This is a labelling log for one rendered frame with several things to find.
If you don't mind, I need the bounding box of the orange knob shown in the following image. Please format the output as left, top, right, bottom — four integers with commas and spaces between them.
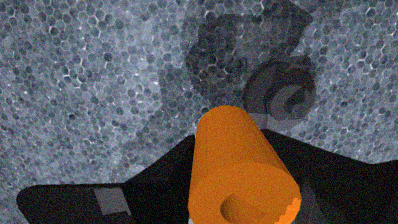
188, 105, 302, 224

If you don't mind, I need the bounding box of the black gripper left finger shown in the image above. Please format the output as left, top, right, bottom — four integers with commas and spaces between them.
16, 135, 195, 224

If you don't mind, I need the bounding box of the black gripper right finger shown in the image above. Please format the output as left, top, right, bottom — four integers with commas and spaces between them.
260, 129, 398, 224

